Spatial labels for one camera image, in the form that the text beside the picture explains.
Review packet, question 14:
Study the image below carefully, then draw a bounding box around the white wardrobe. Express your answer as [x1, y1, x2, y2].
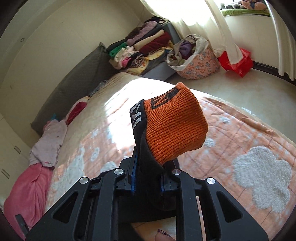
[0, 116, 30, 206]

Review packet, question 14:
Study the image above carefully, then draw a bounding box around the floral laundry basket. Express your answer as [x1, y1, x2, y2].
[166, 34, 220, 80]

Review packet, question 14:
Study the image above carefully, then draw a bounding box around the cream curtain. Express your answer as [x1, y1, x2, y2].
[142, 1, 295, 80]

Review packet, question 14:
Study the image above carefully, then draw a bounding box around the lilac pyjama garment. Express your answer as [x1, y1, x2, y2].
[29, 120, 67, 168]

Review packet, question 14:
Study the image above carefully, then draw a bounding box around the green cloth on sill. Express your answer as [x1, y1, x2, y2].
[221, 9, 270, 16]

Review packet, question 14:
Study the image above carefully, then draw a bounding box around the peach patterned bed quilt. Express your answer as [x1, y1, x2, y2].
[46, 73, 295, 240]

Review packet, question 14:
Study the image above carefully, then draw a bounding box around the pile of folded clothes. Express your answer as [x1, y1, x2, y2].
[107, 16, 174, 76]

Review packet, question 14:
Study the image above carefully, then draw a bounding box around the grey bedside cabinet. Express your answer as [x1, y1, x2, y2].
[141, 21, 181, 81]

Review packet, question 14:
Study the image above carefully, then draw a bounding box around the grey padded headboard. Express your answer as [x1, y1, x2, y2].
[31, 43, 117, 136]

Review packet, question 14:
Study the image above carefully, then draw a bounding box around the red bag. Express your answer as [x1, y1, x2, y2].
[218, 48, 254, 77]

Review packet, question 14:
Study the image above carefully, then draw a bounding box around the black orange knit sweater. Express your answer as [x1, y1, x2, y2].
[129, 82, 208, 168]

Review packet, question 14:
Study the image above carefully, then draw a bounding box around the pink blanket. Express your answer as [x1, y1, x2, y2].
[4, 163, 53, 240]

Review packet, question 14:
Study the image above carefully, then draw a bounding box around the red pillow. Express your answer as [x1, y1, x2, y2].
[65, 96, 90, 126]

